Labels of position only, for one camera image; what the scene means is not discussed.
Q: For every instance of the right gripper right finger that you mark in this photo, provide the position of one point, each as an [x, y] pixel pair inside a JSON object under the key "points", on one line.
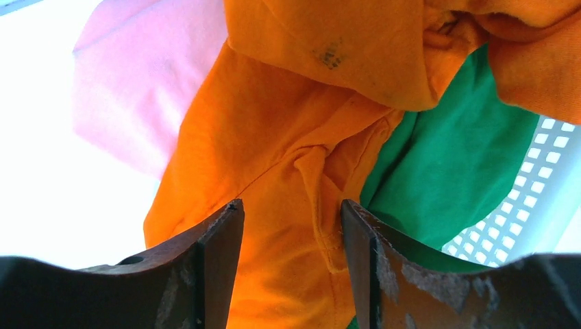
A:
{"points": [[399, 282]]}

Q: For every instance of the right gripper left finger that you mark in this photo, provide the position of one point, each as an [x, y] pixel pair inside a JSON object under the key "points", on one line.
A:
{"points": [[184, 282]]}

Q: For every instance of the orange t shirt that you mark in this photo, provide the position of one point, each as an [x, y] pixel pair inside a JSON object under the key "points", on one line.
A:
{"points": [[292, 116]]}

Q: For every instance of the green t shirt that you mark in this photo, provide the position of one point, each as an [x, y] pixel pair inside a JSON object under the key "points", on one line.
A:
{"points": [[447, 168]]}

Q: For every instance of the white plastic laundry basket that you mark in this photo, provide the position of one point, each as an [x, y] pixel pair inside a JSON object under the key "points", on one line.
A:
{"points": [[541, 213]]}

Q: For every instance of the pink t shirt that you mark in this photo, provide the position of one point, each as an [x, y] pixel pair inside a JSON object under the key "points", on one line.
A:
{"points": [[138, 66]]}

